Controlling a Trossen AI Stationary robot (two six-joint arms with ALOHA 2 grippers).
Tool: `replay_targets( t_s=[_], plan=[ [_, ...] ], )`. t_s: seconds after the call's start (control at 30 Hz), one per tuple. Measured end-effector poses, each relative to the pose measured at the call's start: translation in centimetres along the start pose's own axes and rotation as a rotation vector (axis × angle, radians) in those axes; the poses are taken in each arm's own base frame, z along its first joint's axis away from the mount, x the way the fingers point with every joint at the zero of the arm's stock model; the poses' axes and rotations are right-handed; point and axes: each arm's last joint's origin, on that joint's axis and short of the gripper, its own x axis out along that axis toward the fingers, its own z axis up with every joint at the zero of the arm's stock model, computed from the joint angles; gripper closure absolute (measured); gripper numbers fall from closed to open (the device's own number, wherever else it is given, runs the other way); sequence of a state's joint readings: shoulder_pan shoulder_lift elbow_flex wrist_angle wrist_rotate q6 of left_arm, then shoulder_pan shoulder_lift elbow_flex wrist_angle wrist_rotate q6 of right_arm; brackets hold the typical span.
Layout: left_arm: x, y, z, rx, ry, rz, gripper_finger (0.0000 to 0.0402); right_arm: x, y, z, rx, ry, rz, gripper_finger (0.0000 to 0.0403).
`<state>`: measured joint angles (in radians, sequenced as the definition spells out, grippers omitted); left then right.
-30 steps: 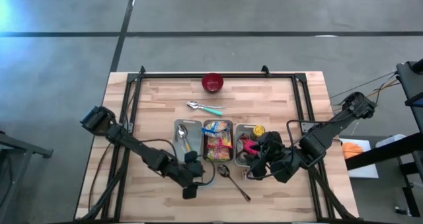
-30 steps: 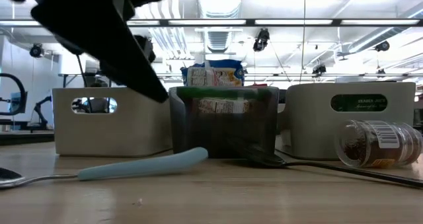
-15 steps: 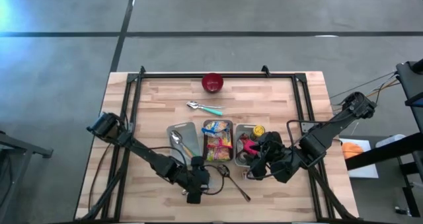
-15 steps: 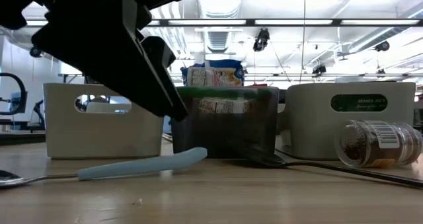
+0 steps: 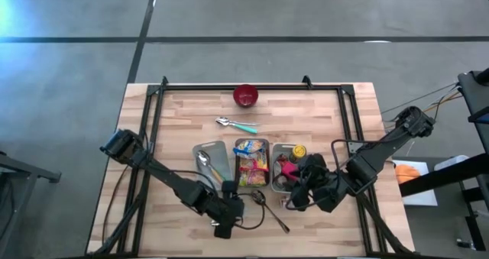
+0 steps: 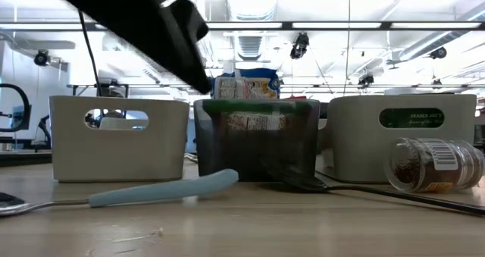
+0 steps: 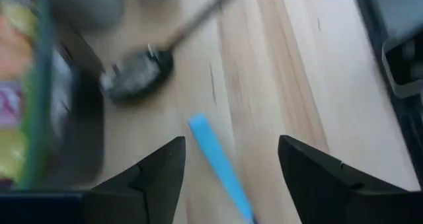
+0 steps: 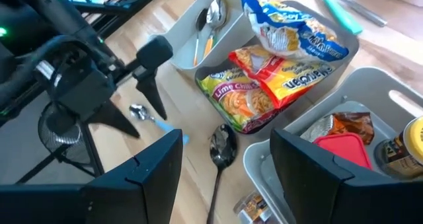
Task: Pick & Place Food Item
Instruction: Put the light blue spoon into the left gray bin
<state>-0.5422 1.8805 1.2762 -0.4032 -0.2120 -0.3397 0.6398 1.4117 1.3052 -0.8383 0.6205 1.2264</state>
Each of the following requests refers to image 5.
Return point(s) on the lime chili ramen packet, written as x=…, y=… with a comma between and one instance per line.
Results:
x=252, y=179

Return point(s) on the dark grey plastic bin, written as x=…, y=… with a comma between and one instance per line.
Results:
x=236, y=175

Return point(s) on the red box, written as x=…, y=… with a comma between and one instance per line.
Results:
x=288, y=170

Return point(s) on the light grey plastic bin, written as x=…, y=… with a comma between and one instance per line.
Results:
x=280, y=149
x=221, y=152

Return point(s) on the red bowl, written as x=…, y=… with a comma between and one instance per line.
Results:
x=245, y=95

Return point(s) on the yellow and blue ramen packet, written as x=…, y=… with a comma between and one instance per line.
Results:
x=248, y=148

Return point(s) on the orange object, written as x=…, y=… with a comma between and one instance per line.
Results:
x=407, y=173

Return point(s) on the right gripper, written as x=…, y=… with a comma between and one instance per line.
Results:
x=321, y=186

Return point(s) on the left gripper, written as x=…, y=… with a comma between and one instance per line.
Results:
x=229, y=209

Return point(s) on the white sheet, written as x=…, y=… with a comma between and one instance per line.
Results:
x=420, y=198

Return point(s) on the white container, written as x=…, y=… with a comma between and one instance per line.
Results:
x=451, y=162

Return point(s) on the dark metal spoon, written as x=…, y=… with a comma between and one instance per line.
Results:
x=258, y=197

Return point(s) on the silver metal frame bracket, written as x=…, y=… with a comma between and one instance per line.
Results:
x=353, y=146

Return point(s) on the small black device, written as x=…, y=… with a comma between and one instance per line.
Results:
x=464, y=244

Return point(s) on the grey metal table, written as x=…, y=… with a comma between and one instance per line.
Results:
x=23, y=167

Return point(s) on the black aluminium rig frame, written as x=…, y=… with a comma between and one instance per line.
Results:
x=248, y=87

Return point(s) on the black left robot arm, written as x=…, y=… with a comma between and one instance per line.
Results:
x=168, y=179

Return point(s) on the plain silver spoon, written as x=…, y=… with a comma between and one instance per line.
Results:
x=223, y=118

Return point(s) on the yellow-lidded jar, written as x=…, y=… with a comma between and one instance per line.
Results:
x=298, y=152

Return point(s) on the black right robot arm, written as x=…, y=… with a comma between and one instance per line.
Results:
x=382, y=152

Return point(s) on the black equipment stand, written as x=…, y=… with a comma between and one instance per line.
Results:
x=475, y=94

